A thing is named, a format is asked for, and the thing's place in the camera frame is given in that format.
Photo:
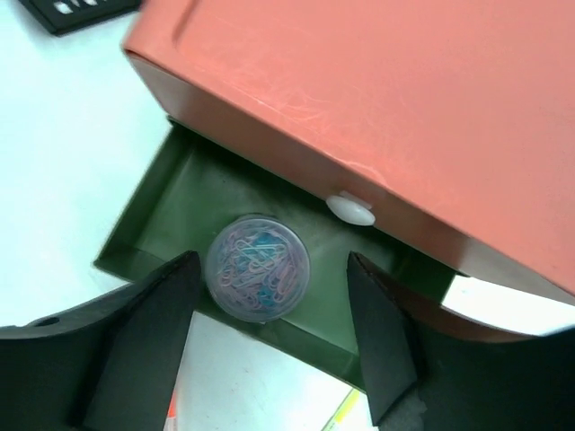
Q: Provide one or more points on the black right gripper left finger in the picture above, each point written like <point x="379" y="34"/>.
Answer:
<point x="108" y="364"/>

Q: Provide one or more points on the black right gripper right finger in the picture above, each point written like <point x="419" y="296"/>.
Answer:
<point x="426" y="368"/>

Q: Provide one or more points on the clear paperclip jar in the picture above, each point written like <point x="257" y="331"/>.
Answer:
<point x="257" y="269"/>

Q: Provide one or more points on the green drawer box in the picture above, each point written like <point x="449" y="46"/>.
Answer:
<point x="194" y="188"/>

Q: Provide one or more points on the salmon top drawer box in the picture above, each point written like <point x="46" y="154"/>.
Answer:
<point x="450" y="122"/>

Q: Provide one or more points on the orange thin pen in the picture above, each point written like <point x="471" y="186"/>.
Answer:
<point x="170" y="423"/>

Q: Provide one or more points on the yellow thin pen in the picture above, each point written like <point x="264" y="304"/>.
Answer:
<point x="340" y="418"/>

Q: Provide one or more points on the black mesh file holder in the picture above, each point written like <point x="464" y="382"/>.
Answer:
<point x="60" y="17"/>

